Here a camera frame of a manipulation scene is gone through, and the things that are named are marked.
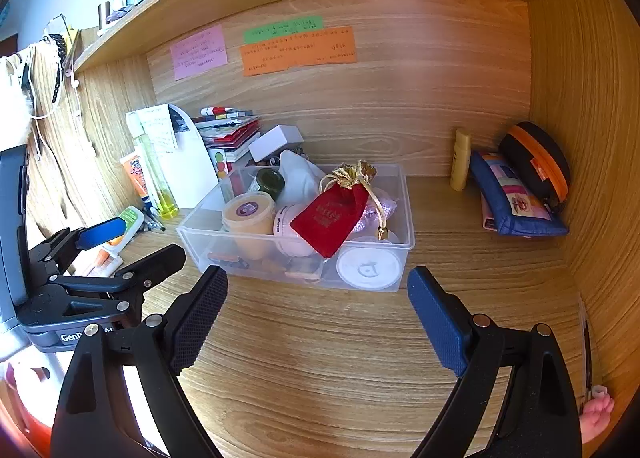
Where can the white and orange tube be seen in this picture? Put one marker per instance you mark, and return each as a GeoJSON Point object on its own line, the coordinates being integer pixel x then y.
{"type": "Point", "coordinates": [102, 260]}

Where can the yellow liquid bottle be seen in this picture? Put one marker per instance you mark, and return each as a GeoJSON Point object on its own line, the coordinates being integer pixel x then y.
{"type": "Point", "coordinates": [160, 188]}

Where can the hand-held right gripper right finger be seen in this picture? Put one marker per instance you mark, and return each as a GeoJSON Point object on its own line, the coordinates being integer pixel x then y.
{"type": "Point", "coordinates": [440, 323]}

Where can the green glass jar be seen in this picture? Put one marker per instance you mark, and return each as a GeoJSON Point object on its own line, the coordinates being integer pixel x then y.
{"type": "Point", "coordinates": [267, 184]}

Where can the white round lidded container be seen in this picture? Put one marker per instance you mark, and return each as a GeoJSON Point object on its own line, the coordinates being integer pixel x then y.
{"type": "Point", "coordinates": [367, 268]}

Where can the small white cardboard box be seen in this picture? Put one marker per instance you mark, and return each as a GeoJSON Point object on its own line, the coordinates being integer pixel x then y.
{"type": "Point", "coordinates": [275, 140]}

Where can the pink sticky note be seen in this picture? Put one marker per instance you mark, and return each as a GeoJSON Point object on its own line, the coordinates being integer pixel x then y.
{"type": "Point", "coordinates": [199, 52]}

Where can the orange sunscreen tube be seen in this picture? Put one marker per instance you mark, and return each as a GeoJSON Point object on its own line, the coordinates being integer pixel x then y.
{"type": "Point", "coordinates": [136, 175]}

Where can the white plush cloth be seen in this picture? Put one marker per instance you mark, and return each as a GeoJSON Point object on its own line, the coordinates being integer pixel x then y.
{"type": "Point", "coordinates": [12, 103]}

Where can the white file holder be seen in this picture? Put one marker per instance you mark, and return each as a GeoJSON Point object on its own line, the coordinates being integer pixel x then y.
{"type": "Point", "coordinates": [192, 173]}

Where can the wooden desktop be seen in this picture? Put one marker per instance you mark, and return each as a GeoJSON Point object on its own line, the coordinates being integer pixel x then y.
{"type": "Point", "coordinates": [325, 363]}

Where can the blue patchwork pouch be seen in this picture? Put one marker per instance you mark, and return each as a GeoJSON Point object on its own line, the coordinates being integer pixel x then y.
{"type": "Point", "coordinates": [520, 203]}

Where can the red and white marker pen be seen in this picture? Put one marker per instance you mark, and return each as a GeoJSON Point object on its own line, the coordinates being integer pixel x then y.
{"type": "Point", "coordinates": [220, 111]}

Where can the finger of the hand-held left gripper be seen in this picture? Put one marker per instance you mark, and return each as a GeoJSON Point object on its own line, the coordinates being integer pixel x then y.
{"type": "Point", "coordinates": [155, 265]}
{"type": "Point", "coordinates": [102, 234]}

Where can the cream jar with purple label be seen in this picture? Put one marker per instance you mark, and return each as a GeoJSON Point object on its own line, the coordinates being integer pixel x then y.
{"type": "Point", "coordinates": [247, 223]}

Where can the black case with orange zipper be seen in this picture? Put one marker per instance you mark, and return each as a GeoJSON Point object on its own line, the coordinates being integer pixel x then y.
{"type": "Point", "coordinates": [542, 158]}

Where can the pink wallet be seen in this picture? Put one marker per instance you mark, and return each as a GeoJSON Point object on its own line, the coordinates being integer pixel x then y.
{"type": "Point", "coordinates": [489, 218]}

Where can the handwritten paper note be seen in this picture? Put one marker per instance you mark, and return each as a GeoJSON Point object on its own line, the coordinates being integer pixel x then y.
{"type": "Point", "coordinates": [157, 128]}

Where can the clear plastic storage box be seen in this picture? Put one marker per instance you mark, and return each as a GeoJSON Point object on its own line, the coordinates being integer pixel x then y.
{"type": "Point", "coordinates": [400, 208]}

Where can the orange sticky note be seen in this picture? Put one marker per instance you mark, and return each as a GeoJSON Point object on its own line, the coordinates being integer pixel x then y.
{"type": "Point", "coordinates": [297, 53]}

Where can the pale yellow tube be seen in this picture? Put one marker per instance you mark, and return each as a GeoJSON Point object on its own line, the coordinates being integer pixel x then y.
{"type": "Point", "coordinates": [460, 160]}

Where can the stack of books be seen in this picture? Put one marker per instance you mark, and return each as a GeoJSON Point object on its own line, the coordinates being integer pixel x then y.
{"type": "Point", "coordinates": [230, 138]}

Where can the white and green tube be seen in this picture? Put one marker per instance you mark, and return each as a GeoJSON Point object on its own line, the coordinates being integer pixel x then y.
{"type": "Point", "coordinates": [131, 220]}

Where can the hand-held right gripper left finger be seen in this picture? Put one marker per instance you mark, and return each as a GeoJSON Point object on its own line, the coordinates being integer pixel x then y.
{"type": "Point", "coordinates": [197, 318]}

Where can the green sticky note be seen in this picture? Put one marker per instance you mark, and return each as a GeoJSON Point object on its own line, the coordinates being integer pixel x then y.
{"type": "Point", "coordinates": [282, 29]}

